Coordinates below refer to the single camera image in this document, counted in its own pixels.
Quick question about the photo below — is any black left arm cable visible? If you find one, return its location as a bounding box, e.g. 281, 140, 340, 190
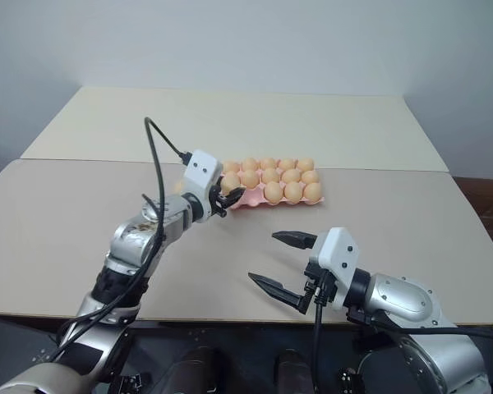
55, 117, 195, 370

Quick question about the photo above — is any dark rounded shape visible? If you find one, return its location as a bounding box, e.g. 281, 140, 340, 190
274, 348, 315, 394
174, 347, 228, 394

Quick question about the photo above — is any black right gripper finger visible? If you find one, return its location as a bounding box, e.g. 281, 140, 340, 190
247, 271, 310, 316
271, 230, 320, 251

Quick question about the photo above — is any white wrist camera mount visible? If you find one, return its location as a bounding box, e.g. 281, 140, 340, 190
308, 227, 361, 308
182, 149, 224, 225

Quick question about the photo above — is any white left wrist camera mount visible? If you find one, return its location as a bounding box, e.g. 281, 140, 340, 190
182, 149, 224, 225

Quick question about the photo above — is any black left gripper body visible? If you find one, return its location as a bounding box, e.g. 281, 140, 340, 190
208, 184, 232, 218

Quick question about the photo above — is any pink egg tray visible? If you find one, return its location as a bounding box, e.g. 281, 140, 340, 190
223, 158, 327, 208

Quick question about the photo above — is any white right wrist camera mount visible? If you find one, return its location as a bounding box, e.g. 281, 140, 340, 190
308, 227, 361, 308

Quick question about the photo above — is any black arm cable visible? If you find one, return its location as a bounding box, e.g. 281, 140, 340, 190
55, 117, 195, 370
346, 306, 493, 340

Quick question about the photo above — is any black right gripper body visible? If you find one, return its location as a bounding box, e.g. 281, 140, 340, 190
299, 259, 339, 315

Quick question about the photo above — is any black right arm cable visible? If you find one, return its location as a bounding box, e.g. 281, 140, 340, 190
346, 306, 493, 340

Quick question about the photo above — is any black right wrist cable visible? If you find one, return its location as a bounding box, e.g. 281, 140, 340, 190
311, 273, 329, 394

